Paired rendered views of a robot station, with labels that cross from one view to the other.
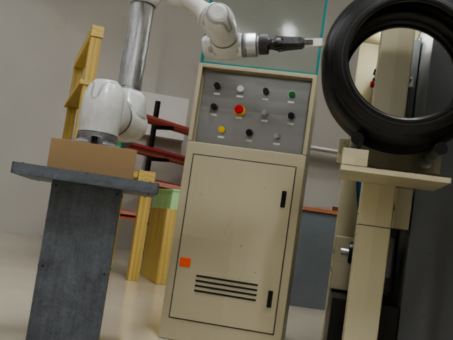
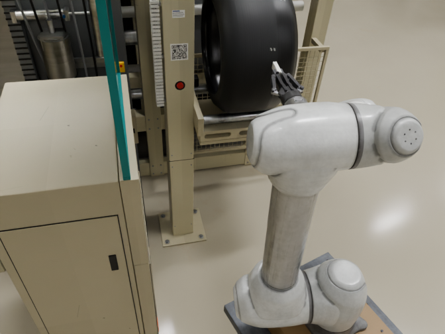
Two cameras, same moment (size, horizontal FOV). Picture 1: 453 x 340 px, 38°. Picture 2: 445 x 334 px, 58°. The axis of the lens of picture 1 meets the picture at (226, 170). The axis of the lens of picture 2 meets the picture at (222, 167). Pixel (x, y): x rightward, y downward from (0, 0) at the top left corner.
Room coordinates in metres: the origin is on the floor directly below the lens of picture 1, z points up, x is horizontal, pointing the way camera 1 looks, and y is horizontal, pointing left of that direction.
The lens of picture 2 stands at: (3.15, 0.95, 1.98)
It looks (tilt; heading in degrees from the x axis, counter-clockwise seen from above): 42 degrees down; 245
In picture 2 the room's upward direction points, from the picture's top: 4 degrees clockwise
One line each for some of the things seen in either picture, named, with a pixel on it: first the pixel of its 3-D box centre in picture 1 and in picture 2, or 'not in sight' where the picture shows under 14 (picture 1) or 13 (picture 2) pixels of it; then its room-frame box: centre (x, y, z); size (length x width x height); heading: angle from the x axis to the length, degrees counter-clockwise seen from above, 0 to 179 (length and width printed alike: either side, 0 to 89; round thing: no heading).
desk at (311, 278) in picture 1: (313, 255); not in sight; (5.95, -0.88, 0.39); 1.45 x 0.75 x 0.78; 4
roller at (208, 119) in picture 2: (354, 145); (236, 116); (2.43, -0.46, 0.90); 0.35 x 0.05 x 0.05; 171
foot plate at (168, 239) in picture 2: not in sight; (181, 226); (2.67, -0.62, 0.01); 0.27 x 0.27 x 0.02; 81
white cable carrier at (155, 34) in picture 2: not in sight; (158, 55); (2.76, -0.60, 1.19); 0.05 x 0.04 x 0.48; 81
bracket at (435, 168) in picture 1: (388, 156); (193, 104); (2.59, -0.63, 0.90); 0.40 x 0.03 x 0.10; 81
